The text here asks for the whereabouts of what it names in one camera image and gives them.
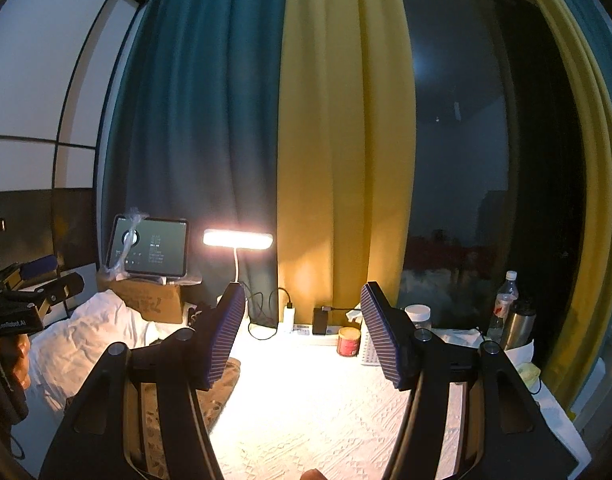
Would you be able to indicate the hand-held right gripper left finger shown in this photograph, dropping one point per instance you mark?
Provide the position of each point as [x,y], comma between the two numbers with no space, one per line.
[221,340]

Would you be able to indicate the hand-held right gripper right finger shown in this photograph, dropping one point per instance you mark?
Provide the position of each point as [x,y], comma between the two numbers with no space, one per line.
[388,340]

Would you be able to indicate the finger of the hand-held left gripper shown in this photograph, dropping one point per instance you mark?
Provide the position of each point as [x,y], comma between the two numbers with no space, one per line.
[38,267]
[61,287]

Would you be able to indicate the dark olive patterned garment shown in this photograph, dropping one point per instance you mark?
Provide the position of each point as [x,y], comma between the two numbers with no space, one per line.
[221,400]

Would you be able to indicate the person's left hand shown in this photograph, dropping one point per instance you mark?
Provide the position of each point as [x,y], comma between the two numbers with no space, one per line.
[18,355]

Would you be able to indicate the person's right hand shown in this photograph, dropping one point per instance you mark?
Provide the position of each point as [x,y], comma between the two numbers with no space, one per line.
[314,475]

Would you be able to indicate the white woven basket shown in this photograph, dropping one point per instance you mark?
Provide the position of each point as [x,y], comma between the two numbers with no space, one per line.
[370,347]

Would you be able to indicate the small black bundled object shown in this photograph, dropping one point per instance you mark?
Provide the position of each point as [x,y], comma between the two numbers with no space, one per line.
[196,316]

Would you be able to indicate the jar with white lid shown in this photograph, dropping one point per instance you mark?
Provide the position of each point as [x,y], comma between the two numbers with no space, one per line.
[417,316]

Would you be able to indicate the red round can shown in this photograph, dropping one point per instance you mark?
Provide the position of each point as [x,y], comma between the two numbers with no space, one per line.
[349,342]

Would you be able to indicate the pale blue tissue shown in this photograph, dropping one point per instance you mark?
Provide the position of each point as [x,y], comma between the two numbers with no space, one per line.
[353,314]

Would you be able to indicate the white smooth cloth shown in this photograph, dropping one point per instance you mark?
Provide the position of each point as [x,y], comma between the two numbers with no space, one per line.
[86,340]

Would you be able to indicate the black charger adapter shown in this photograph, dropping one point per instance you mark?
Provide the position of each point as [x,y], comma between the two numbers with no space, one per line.
[320,321]

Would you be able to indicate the white charger adapter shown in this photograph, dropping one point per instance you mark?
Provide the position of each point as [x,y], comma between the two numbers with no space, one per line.
[289,316]

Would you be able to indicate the white power strip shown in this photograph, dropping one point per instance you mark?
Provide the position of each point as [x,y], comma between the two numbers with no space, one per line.
[316,337]

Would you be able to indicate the white plastic bag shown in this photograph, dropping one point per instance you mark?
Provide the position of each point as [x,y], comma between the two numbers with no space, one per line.
[466,337]

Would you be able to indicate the brown cardboard box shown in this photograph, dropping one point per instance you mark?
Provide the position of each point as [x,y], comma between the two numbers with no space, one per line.
[146,302]

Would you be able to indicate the white desk lamp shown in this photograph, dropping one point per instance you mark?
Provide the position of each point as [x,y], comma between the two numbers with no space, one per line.
[236,239]

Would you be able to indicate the white textured tablecloth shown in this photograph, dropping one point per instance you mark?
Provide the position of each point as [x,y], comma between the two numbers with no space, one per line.
[311,410]

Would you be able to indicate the clear plastic water bottle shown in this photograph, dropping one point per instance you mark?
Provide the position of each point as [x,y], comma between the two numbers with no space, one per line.
[503,300]

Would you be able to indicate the steel thermos flask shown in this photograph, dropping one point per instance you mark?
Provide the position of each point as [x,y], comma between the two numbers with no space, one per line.
[517,325]

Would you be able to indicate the pale green cloth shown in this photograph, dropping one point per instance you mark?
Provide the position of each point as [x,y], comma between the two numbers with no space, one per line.
[530,372]

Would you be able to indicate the wide yellow curtain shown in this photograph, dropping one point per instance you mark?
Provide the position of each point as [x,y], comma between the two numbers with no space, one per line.
[341,135]

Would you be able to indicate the teal curtain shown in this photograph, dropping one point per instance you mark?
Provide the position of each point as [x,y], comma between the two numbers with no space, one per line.
[201,110]

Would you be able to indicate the dark glass window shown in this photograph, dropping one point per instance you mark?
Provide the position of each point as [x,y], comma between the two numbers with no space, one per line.
[486,135]

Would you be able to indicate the narrow yellow curtain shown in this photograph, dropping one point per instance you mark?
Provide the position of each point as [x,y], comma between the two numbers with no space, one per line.
[586,185]

